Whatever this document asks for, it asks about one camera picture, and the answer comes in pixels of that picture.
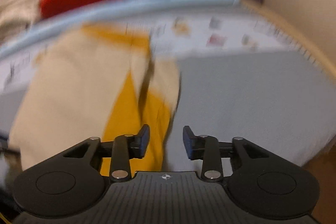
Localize white fluffy folded blankets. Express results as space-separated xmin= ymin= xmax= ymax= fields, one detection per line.
xmin=1 ymin=0 xmax=42 ymax=44

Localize light blue folded sheet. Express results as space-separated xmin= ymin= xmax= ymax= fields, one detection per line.
xmin=1 ymin=0 xmax=240 ymax=60

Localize grey patterned bed cover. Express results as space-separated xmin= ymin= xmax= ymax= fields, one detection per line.
xmin=1 ymin=5 xmax=335 ymax=171

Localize beige and mustard hooded jacket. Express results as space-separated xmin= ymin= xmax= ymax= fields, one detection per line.
xmin=9 ymin=23 xmax=180 ymax=172

